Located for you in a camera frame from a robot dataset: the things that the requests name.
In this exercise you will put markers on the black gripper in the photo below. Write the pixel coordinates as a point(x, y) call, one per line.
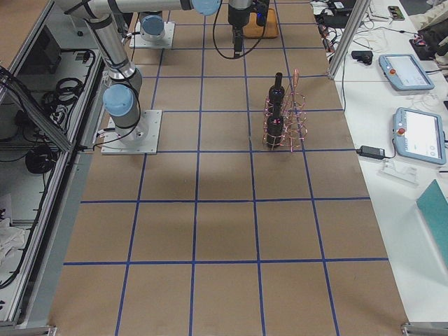
point(237, 17)

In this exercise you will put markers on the wooden tray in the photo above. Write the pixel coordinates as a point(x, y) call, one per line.
point(254, 31)

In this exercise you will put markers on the dark wine bottle left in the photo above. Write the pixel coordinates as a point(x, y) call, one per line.
point(276, 94)

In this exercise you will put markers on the dark wine bottle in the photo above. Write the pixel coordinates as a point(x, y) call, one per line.
point(274, 126)
point(276, 94)

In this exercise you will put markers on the dark wine bottle right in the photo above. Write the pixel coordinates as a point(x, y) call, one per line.
point(274, 126)

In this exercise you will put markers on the far teach pendant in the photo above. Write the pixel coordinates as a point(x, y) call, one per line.
point(405, 73)

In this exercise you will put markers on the teach pendant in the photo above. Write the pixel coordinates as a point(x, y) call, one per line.
point(405, 73)
point(419, 135)

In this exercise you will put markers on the black power adapter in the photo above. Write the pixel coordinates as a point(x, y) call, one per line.
point(371, 152)

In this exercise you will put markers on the near teach pendant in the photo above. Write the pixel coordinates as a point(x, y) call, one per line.
point(419, 135)

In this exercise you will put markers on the teal folder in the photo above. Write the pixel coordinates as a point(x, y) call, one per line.
point(433, 206)

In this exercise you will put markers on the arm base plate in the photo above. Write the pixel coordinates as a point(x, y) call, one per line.
point(147, 41)
point(143, 139)

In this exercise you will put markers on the copper wire bottle basket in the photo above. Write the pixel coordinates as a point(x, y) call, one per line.
point(294, 117)

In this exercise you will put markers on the aluminium frame post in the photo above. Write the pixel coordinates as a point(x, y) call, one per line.
point(353, 23)

